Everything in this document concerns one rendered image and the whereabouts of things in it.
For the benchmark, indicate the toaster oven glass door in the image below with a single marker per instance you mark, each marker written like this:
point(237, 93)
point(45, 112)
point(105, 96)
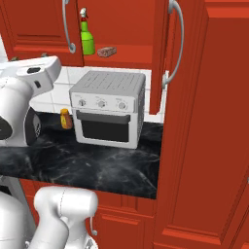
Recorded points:
point(103, 129)

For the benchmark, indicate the red wall cabinet door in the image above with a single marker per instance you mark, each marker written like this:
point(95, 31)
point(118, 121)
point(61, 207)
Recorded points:
point(35, 26)
point(159, 48)

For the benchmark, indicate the green spray bottle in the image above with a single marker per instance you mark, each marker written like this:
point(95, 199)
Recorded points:
point(87, 40)

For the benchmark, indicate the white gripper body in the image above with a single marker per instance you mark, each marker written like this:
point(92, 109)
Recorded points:
point(48, 64)

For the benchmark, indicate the red drawer front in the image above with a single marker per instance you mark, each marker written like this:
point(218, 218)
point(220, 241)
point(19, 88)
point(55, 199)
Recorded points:
point(129, 202)

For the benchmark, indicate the red base cabinet door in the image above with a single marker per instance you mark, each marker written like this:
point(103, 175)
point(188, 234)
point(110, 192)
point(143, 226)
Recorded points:
point(123, 230)

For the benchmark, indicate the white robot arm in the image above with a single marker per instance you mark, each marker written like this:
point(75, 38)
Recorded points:
point(13, 107)

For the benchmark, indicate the grey toaster oven knob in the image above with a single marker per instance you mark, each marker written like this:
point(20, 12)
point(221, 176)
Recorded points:
point(122, 105)
point(82, 102)
point(101, 103)

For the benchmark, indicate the red wall cabinet body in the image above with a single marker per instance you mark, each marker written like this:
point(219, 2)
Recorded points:
point(129, 32)

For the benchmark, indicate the brown bar soap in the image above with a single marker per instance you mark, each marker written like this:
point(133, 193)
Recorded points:
point(107, 51)

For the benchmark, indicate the orange jar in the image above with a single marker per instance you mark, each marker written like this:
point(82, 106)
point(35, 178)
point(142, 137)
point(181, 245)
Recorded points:
point(66, 119)

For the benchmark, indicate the grey toaster oven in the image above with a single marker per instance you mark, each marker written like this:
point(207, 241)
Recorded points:
point(110, 87)

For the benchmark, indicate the tall red cabinet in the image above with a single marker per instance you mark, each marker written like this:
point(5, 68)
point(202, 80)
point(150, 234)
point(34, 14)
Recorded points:
point(207, 129)

